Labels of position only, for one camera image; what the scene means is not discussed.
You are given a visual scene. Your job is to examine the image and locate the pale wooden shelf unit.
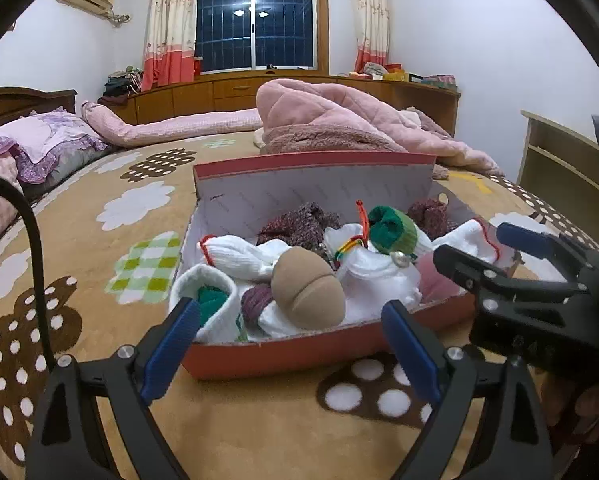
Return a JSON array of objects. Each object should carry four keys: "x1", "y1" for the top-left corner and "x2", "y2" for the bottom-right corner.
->
[{"x1": 517, "y1": 109, "x2": 599, "y2": 196}]

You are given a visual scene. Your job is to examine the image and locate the purple knit sock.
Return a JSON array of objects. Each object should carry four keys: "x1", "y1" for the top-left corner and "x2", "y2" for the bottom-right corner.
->
[{"x1": 256, "y1": 202, "x2": 343, "y2": 256}]

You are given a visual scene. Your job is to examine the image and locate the mauve sock ball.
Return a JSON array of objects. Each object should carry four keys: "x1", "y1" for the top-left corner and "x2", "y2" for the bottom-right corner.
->
[{"x1": 419, "y1": 255, "x2": 473, "y2": 307}]

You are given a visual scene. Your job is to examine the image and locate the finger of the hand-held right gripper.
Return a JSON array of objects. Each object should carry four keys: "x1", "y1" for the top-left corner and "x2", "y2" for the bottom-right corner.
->
[
  {"x1": 497, "y1": 222, "x2": 599, "y2": 286},
  {"x1": 432, "y1": 243, "x2": 580, "y2": 313}
]

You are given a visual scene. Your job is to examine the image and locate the green white striped sock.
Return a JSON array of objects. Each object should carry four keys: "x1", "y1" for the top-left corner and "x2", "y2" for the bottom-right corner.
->
[
  {"x1": 168, "y1": 264, "x2": 243, "y2": 346},
  {"x1": 367, "y1": 205, "x2": 434, "y2": 264}
]

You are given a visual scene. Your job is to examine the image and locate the tan sock ball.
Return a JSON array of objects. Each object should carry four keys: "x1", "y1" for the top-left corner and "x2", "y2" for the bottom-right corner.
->
[{"x1": 271, "y1": 247, "x2": 344, "y2": 330}]

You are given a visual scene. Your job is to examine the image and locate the white towel purple band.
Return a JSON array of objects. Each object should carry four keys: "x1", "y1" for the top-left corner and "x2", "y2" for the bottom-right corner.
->
[{"x1": 240, "y1": 284, "x2": 300, "y2": 341}]

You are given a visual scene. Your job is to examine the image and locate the red cardboard shoe box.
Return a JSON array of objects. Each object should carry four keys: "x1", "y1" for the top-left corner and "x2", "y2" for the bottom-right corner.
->
[{"x1": 180, "y1": 152, "x2": 523, "y2": 381}]

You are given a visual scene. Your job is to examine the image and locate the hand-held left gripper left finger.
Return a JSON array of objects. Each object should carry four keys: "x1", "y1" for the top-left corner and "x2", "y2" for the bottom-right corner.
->
[{"x1": 24, "y1": 297, "x2": 201, "y2": 480}]

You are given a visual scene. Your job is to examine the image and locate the pink rolled quilt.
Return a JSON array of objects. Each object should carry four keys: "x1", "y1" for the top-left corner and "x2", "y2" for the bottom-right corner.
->
[{"x1": 81, "y1": 101, "x2": 264, "y2": 148}]

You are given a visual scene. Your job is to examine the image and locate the dark pile of clothes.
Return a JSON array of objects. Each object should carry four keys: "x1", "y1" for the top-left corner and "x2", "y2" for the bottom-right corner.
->
[{"x1": 98, "y1": 65, "x2": 145, "y2": 107}]

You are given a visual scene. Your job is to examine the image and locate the dark window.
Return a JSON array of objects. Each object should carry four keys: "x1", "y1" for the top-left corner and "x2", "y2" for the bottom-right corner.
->
[{"x1": 194, "y1": 0, "x2": 316, "y2": 73}]

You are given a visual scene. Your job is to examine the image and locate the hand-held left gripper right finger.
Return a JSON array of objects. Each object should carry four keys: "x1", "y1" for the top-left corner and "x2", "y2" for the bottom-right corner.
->
[{"x1": 381, "y1": 300, "x2": 553, "y2": 480}]

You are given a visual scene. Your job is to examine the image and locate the cream and red curtain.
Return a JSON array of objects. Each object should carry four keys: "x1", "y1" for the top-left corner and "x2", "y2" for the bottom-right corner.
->
[
  {"x1": 141, "y1": 0, "x2": 200, "y2": 92},
  {"x1": 353, "y1": 0, "x2": 393, "y2": 73}
]

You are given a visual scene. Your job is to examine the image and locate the person's right hand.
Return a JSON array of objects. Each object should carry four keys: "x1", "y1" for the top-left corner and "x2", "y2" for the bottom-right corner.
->
[{"x1": 549, "y1": 372, "x2": 599, "y2": 441}]

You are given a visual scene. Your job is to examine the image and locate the pink fluffy quilt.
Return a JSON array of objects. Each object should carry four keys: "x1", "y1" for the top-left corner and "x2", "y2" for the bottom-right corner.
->
[{"x1": 254, "y1": 78, "x2": 505, "y2": 181}]

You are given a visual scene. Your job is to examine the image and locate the white cloth with colourful cord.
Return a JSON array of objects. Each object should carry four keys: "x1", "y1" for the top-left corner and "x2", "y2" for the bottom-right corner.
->
[{"x1": 323, "y1": 201, "x2": 423, "y2": 322}]

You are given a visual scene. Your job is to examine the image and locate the black cable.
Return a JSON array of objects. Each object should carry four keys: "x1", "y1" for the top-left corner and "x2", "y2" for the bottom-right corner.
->
[{"x1": 0, "y1": 172, "x2": 59, "y2": 368}]

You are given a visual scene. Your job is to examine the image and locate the purple ruffled pillow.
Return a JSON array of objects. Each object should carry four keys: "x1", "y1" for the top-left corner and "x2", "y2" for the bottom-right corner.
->
[{"x1": 0, "y1": 107, "x2": 113, "y2": 186}]

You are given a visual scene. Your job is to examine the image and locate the wooden headboard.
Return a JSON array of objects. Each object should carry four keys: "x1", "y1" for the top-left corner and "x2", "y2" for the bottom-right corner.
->
[{"x1": 0, "y1": 87, "x2": 78, "y2": 126}]

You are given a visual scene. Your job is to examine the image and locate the colourful clutter pile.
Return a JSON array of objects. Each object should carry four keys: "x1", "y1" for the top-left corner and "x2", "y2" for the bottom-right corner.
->
[{"x1": 363, "y1": 61, "x2": 457, "y2": 90}]

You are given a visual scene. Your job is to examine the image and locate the maroon knit sock ball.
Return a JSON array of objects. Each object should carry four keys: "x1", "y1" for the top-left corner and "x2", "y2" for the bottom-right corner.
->
[{"x1": 407, "y1": 198, "x2": 453, "y2": 242}]

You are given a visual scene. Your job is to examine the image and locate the white cotton glove red trim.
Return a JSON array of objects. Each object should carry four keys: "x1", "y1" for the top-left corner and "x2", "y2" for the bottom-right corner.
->
[
  {"x1": 432, "y1": 218, "x2": 501, "y2": 273},
  {"x1": 198, "y1": 234, "x2": 286, "y2": 282}
]

